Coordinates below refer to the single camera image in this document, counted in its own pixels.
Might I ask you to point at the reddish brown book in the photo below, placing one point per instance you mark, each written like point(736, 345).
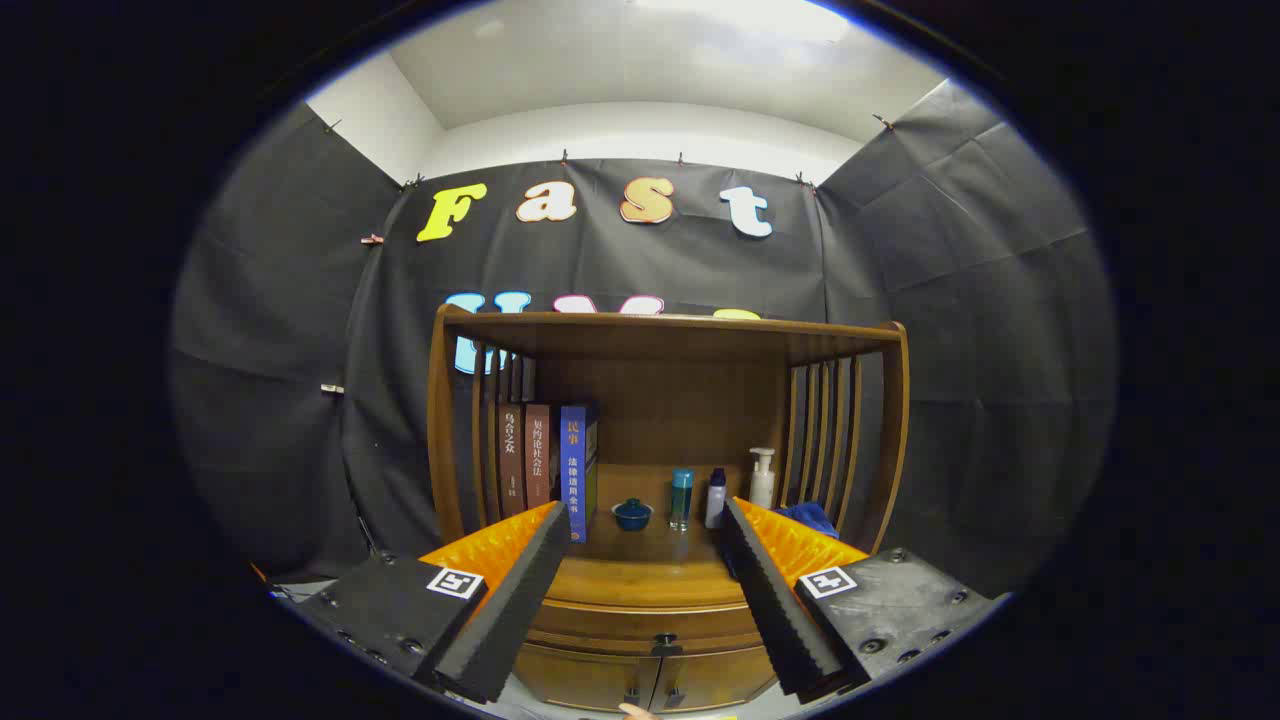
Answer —
point(538, 455)

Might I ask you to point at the wooden drawer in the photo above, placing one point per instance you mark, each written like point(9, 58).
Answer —
point(620, 622)

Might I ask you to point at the teal glass bottle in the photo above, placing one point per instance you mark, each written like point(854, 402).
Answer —
point(681, 500)

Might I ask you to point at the wooden cabinet door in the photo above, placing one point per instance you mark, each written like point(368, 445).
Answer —
point(590, 680)
point(715, 675)

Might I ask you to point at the wooden cabinet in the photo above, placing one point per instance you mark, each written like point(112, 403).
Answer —
point(660, 400)

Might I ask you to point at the blue book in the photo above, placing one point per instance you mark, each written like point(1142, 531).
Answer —
point(573, 470)

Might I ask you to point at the blue folded towel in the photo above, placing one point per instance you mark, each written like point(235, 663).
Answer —
point(810, 518)

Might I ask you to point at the white bottle blue cap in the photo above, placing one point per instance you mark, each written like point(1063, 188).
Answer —
point(716, 502)

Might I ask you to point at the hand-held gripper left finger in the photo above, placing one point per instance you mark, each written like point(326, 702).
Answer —
point(520, 600)

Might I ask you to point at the dark brown book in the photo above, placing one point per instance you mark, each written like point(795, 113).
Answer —
point(512, 460)

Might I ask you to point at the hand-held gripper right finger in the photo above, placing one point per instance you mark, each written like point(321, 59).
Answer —
point(775, 600)

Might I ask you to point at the white pump bottle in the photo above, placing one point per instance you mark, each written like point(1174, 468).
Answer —
point(763, 485)

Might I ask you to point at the blue lidded teacup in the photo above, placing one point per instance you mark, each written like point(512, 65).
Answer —
point(632, 516)

